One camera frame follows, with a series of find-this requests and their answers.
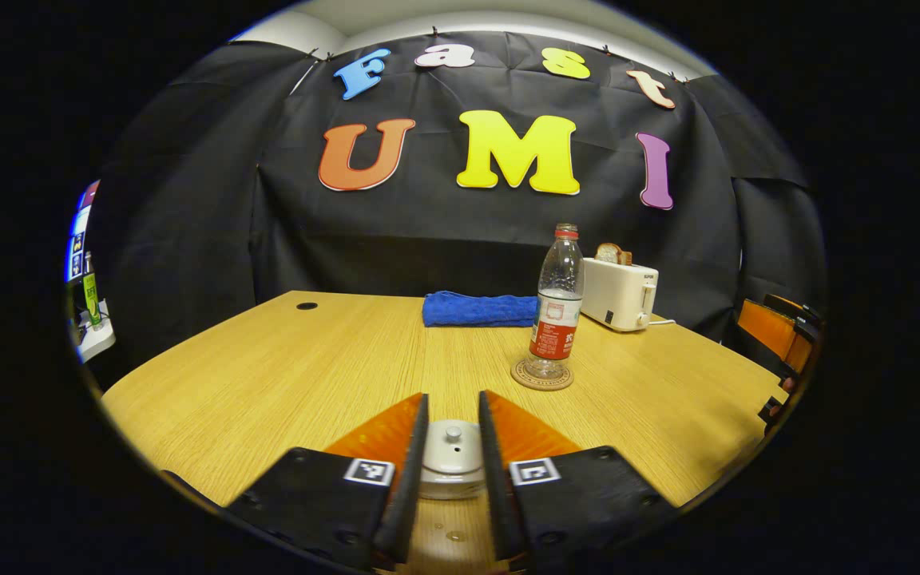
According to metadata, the white side table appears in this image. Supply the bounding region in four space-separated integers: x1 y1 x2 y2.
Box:
77 302 116 363

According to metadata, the computer monitor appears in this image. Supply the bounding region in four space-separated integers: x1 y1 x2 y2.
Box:
67 182 100 282

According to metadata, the white toaster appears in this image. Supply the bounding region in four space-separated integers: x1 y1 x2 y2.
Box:
580 257 659 333

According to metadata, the clear plastic water bottle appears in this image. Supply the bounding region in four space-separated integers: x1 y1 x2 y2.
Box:
529 224 586 380

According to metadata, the green drink bottle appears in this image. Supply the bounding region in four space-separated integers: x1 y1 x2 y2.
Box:
83 252 102 327

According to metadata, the black backdrop cloth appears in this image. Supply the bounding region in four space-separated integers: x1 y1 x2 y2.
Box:
81 32 828 384

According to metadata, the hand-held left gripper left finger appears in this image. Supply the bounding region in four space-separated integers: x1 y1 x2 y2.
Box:
228 393 429 568

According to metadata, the blue folded towel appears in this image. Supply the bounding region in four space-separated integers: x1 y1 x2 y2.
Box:
422 291 539 328

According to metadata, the round brown coaster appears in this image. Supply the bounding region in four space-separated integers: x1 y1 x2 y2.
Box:
510 358 575 391

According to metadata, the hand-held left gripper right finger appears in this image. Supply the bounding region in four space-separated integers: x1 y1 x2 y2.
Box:
478 390 676 560

